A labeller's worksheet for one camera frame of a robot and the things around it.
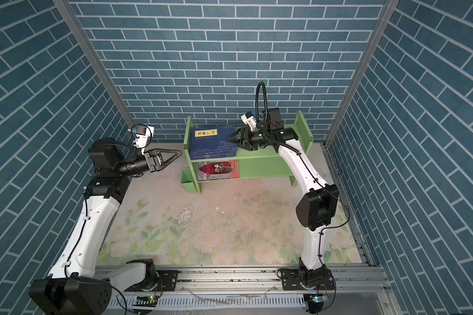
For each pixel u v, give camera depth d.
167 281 0.73
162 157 0.59
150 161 0.56
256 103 1.04
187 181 1.01
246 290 0.73
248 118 0.75
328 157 1.22
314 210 0.50
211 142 0.77
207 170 0.92
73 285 0.36
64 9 0.70
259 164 0.93
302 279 0.66
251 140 0.71
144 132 0.58
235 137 0.76
